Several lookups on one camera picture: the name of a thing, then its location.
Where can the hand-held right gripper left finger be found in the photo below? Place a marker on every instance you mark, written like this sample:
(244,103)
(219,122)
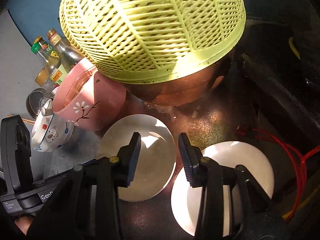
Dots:
(133,160)

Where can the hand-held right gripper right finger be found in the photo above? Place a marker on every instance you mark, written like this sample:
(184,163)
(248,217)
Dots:
(186,155)

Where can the plain white plate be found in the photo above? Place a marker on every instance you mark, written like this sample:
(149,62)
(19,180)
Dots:
(155,140)
(250,160)

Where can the person's left hand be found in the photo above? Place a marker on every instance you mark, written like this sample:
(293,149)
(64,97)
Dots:
(22,226)

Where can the wooden chopstick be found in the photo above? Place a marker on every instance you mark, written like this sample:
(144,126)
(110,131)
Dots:
(21,119)

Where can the bear print bowl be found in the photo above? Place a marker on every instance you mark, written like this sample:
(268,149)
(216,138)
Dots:
(53,135)

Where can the small metal lid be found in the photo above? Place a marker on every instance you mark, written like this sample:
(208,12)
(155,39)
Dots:
(35,102)

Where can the copper coloured bowl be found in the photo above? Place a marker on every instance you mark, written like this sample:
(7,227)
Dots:
(180,92)

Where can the pink flower bowl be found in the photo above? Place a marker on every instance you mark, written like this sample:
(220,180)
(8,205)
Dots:
(105,97)

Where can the amber liquid bottle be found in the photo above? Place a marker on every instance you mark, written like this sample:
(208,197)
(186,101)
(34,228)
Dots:
(41,77)

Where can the green cap glass bottle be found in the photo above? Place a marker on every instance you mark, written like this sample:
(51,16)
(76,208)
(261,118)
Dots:
(47,60)

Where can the brown cap glass bottle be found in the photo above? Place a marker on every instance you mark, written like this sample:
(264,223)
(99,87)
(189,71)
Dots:
(66,52)

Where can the yellow plastic basket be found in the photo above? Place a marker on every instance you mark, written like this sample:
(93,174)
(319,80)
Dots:
(150,30)

